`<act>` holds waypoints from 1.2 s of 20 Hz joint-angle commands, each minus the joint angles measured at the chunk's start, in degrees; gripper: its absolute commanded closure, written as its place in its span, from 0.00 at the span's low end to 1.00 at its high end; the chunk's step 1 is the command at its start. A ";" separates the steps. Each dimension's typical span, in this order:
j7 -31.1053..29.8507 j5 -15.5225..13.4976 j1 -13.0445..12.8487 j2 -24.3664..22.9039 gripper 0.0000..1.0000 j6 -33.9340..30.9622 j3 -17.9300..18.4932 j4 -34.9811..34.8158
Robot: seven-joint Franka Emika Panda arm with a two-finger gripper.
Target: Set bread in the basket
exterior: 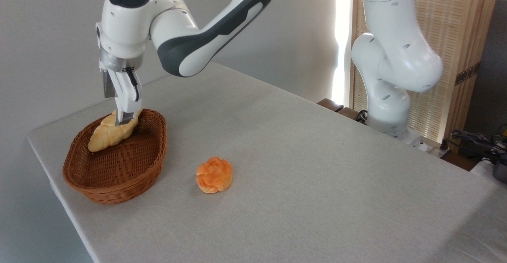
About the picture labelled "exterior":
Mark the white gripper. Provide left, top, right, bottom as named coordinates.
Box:
left=103, top=68, right=143, bottom=127

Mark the long braided bread loaf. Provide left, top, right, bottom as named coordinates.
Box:
left=88, top=109, right=143, bottom=152

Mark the brown woven wicker basket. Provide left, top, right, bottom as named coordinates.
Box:
left=63, top=109, right=168, bottom=205

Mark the round braided bread bun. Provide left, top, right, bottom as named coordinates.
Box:
left=196, top=156, right=233, bottom=194

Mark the dark wooden furniture piece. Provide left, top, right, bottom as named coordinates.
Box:
left=317, top=98, right=367, bottom=123

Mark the grey tablecloth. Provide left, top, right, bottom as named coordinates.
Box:
left=27, top=62, right=507, bottom=263

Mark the black screen hinge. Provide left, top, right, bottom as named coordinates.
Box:
left=454, top=62, right=481, bottom=86

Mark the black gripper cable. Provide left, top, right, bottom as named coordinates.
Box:
left=125, top=67, right=140, bottom=102

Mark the black cable bundle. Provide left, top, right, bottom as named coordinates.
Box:
left=440, top=124, right=507, bottom=164

